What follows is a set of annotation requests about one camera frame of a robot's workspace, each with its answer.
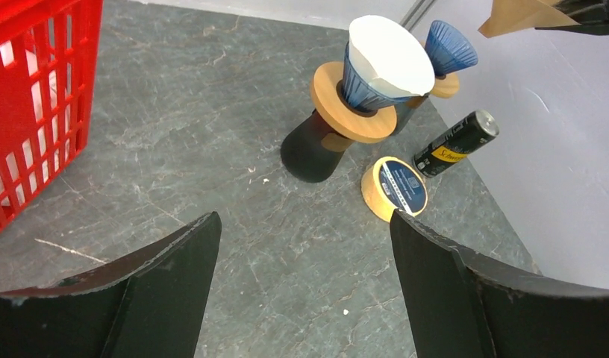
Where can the brown paper coffee filter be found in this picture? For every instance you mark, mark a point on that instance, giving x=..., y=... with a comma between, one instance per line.
x=508, y=16

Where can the wooden dripper ring holder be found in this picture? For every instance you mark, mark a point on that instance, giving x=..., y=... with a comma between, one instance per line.
x=359, y=127

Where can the masking tape roll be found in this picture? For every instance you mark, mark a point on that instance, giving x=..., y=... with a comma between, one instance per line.
x=391, y=184

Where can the red plastic shopping basket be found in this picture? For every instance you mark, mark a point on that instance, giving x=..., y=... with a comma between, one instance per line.
x=48, y=54

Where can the black drink can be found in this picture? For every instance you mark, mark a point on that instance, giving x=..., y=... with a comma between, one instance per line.
x=468, y=135

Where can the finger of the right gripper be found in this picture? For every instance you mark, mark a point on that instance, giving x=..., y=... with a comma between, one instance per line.
x=592, y=17

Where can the white paper coffee filter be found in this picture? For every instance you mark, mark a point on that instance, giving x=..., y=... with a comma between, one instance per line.
x=389, y=58

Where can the blue glass dripper cone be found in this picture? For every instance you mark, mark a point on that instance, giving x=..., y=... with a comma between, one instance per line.
x=358, y=94

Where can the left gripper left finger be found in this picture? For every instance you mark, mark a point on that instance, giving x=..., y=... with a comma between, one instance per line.
x=149, y=303

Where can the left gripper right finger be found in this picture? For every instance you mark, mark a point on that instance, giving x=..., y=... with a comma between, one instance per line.
x=462, y=303

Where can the grey glass carafe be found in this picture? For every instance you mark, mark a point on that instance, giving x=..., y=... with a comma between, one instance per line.
x=405, y=110

